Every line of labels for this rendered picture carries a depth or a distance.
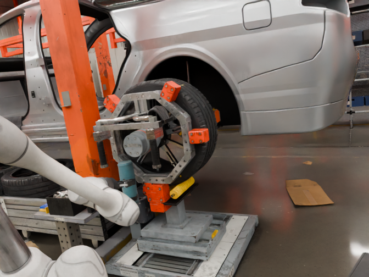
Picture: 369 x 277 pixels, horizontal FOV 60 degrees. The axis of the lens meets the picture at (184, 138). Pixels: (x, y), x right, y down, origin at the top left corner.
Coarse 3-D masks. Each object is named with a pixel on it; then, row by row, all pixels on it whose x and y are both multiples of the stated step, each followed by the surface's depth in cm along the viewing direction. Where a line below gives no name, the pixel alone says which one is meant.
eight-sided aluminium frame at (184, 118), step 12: (132, 96) 185; (144, 96) 181; (156, 96) 178; (120, 108) 190; (168, 108) 177; (180, 108) 178; (180, 120) 175; (120, 144) 202; (192, 144) 180; (120, 156) 201; (192, 156) 179; (180, 168) 183; (144, 180) 196; (156, 180) 193; (168, 180) 188
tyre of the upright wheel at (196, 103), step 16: (160, 80) 191; (176, 80) 198; (192, 96) 185; (192, 112) 180; (208, 112) 192; (192, 128) 183; (208, 128) 186; (208, 144) 187; (192, 160) 188; (208, 160) 207
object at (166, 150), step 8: (152, 104) 193; (128, 112) 203; (128, 120) 203; (168, 128) 196; (176, 128) 189; (168, 136) 194; (160, 144) 202; (176, 144) 192; (168, 152) 196; (136, 160) 207; (144, 160) 212; (160, 160) 220; (176, 160) 196; (144, 168) 205; (152, 168) 207; (160, 168) 209; (168, 168) 207
